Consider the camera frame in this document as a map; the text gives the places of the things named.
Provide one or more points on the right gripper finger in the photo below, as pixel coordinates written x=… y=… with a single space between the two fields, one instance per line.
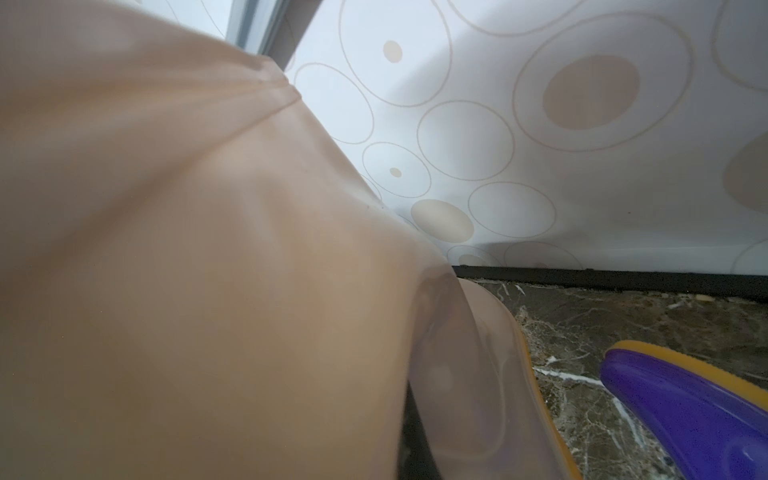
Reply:
x=415 y=460

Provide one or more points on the beige rain boot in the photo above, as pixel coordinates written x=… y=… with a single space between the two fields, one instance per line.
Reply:
x=475 y=391
x=195 y=281

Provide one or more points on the purple rain boot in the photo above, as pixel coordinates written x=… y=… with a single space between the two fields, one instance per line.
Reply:
x=712 y=423

